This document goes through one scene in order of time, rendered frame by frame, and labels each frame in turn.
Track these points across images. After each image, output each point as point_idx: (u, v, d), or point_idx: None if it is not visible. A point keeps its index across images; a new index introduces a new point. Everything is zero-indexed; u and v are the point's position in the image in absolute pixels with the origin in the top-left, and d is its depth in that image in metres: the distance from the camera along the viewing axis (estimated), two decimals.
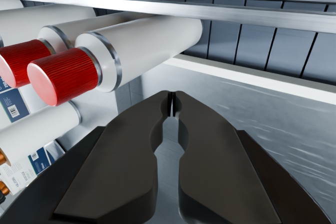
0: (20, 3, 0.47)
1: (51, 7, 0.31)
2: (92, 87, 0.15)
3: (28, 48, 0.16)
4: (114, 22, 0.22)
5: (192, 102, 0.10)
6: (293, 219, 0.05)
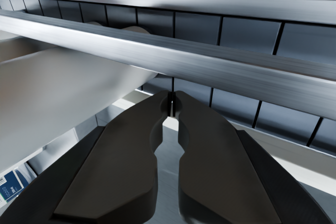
0: None
1: None
2: None
3: None
4: (1, 55, 0.13)
5: (192, 102, 0.10)
6: (293, 219, 0.05)
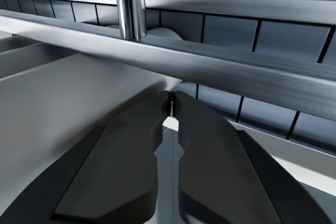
0: None
1: (19, 42, 0.16)
2: None
3: None
4: (21, 60, 0.12)
5: (192, 102, 0.10)
6: (293, 219, 0.05)
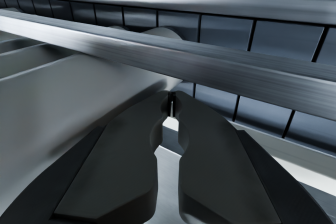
0: None
1: (19, 44, 0.16)
2: None
3: None
4: (21, 60, 0.12)
5: (192, 102, 0.10)
6: (293, 219, 0.05)
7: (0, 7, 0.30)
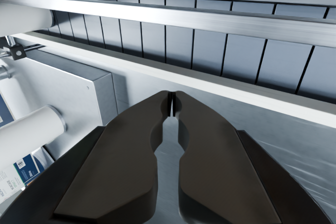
0: None
1: None
2: None
3: None
4: None
5: (192, 102, 0.10)
6: (293, 219, 0.05)
7: None
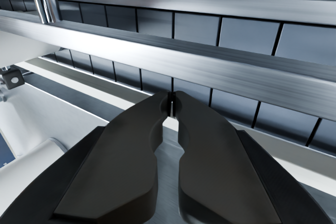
0: None
1: None
2: None
3: None
4: None
5: (192, 102, 0.10)
6: (293, 219, 0.05)
7: None
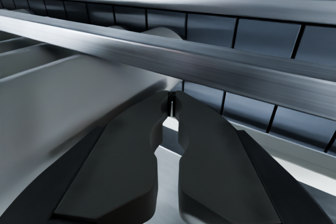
0: None
1: (19, 44, 0.16)
2: None
3: None
4: (21, 60, 0.12)
5: (192, 102, 0.10)
6: (293, 219, 0.05)
7: (9, 8, 0.29)
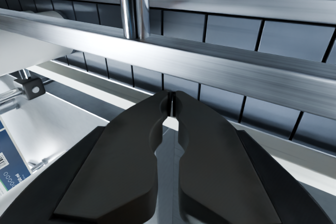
0: None
1: None
2: None
3: None
4: None
5: (192, 102, 0.10)
6: (293, 219, 0.05)
7: None
